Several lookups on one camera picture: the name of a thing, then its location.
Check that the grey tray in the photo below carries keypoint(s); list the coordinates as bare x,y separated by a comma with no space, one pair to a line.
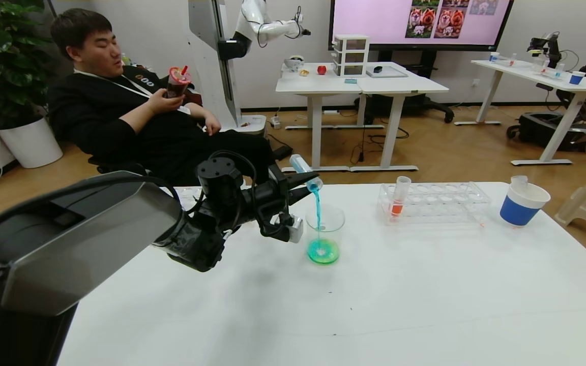
392,73

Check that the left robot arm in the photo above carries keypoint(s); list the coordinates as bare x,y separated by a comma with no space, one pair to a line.
89,239

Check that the plastic drink cup with straw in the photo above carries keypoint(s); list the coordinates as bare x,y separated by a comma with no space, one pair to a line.
177,84

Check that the black display stand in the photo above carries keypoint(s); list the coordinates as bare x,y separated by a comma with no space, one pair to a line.
425,104

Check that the blue pigment test tube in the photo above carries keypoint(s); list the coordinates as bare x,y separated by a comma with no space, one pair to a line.
300,164

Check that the clear glass beaker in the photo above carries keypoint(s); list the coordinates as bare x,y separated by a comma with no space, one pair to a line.
325,249

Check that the blue white paper cup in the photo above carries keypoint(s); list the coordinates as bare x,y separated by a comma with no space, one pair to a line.
519,211

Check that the red pigment test tube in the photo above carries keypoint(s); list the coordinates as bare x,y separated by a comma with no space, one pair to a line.
398,206

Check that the white standing desk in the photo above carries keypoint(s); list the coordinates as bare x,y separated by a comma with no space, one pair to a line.
405,86
316,86

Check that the white humanoid robot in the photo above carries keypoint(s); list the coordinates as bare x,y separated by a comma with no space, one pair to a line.
211,30

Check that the white drawer organizer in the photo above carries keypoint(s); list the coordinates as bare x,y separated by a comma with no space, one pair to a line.
351,56

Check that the white power strip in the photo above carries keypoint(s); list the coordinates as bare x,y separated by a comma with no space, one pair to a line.
275,122

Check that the seated man in black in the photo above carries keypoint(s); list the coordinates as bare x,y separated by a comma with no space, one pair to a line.
120,122

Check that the white bowl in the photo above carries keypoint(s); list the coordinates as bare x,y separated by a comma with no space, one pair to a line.
294,63

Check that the large wall display screen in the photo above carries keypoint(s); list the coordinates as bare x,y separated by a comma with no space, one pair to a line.
364,25

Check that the long white desk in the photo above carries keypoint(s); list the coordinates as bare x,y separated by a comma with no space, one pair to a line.
527,71

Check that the yellow pigment test tube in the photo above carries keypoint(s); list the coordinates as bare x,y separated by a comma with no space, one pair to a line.
519,181

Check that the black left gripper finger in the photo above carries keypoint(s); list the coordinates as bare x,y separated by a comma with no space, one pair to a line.
300,180
297,195

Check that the white plant pot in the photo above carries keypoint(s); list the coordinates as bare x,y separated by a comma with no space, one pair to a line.
31,145

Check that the black mobile robot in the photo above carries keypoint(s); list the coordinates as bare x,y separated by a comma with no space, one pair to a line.
542,132

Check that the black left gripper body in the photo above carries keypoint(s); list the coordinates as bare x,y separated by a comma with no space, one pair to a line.
278,182

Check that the small blue paper cup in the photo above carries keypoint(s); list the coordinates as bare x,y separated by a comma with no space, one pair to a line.
576,80

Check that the green potted plant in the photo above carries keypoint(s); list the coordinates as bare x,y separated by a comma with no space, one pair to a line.
3,56

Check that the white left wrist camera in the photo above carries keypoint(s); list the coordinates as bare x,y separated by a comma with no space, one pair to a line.
290,229

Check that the clear acrylic test tube rack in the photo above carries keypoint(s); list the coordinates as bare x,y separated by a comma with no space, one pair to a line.
188,195
440,203

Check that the red apple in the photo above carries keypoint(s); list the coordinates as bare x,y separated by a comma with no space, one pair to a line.
322,70

